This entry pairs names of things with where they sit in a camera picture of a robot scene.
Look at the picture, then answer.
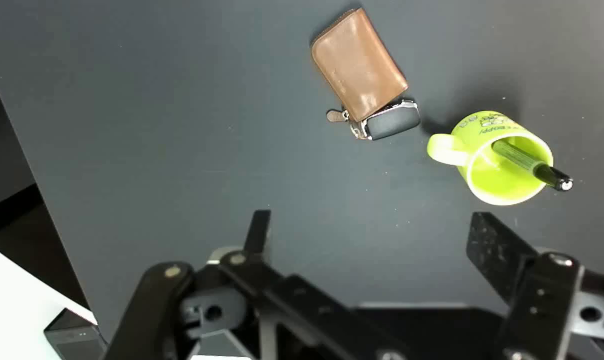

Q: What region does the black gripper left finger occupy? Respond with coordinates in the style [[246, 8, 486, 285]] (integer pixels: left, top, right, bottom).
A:
[[103, 207, 409, 360]]

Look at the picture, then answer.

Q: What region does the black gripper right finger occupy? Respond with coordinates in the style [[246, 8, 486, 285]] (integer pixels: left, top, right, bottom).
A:
[[464, 210, 604, 360]]

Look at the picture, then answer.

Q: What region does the dark marker pen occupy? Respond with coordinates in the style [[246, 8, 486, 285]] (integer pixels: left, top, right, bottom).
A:
[[489, 136, 575, 193]]

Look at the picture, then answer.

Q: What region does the lime green mug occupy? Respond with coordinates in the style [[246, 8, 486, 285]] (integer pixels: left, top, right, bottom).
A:
[[425, 107, 556, 207]]

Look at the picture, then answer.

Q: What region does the dark grey box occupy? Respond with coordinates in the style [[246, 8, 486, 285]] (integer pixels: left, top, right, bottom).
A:
[[42, 306, 107, 360]]

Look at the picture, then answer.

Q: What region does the brown leather wallet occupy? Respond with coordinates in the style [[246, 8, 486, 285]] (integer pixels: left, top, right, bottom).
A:
[[308, 5, 412, 124]]

